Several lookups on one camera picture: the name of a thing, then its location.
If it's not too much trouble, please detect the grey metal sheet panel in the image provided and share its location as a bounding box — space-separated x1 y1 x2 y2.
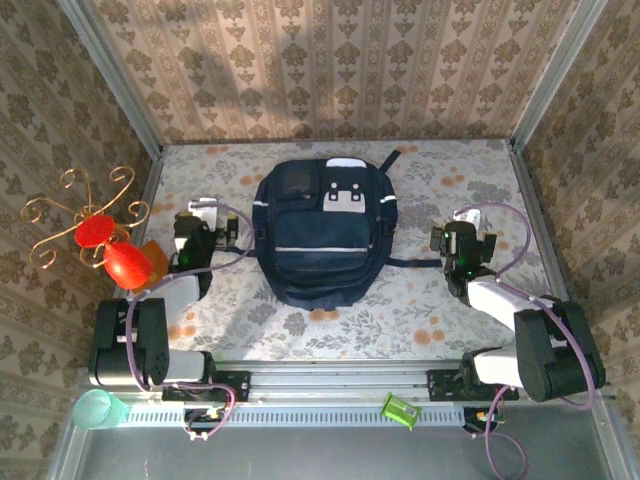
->
49 404 626 480

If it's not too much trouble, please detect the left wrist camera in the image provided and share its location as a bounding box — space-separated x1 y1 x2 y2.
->
188 198 222 222

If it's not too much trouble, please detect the aluminium front rail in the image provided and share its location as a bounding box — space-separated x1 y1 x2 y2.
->
74 359 616 404

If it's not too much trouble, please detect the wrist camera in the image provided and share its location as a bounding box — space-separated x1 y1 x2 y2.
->
451 207 485 227
188 198 222 222

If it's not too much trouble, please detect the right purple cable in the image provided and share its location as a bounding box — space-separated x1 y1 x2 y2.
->
452 202 599 479

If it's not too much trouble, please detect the purple cable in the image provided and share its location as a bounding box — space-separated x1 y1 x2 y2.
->
124 200 256 444
452 202 599 479

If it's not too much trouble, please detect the navy blue backpack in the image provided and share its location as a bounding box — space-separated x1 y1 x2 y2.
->
252 148 444 314

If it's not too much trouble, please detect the small circuit board with wires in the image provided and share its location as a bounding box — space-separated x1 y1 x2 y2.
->
462 405 507 441
182 405 236 442

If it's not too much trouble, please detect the aluminium side rail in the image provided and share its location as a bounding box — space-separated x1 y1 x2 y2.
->
508 140 591 365
93 149 165 365

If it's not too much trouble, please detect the floral print tablecloth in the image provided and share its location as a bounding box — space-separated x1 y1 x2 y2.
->
112 139 574 362

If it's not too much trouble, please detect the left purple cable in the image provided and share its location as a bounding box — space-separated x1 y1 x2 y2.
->
124 200 256 444

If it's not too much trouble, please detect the gold wire red disc ornament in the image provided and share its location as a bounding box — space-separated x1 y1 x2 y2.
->
19 166 151 271

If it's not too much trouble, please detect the teal plastic cup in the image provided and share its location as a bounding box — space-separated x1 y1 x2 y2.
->
71 388 130 431

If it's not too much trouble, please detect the aluminium frame post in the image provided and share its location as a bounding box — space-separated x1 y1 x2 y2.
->
55 0 165 157
510 0 610 147

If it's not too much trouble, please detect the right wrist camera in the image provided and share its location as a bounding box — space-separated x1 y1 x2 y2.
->
451 207 485 227

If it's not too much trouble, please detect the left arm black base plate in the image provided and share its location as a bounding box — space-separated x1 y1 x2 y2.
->
162 369 251 404

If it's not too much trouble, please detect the green pencil sharpener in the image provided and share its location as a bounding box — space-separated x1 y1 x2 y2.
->
380 393 422 431

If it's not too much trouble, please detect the white slotted cable duct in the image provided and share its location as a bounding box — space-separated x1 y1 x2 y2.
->
122 403 466 429

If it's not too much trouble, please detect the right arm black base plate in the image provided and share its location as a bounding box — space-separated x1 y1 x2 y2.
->
426 368 520 402

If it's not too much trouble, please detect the red egg-shaped vase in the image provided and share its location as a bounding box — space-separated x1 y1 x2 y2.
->
103 241 154 291

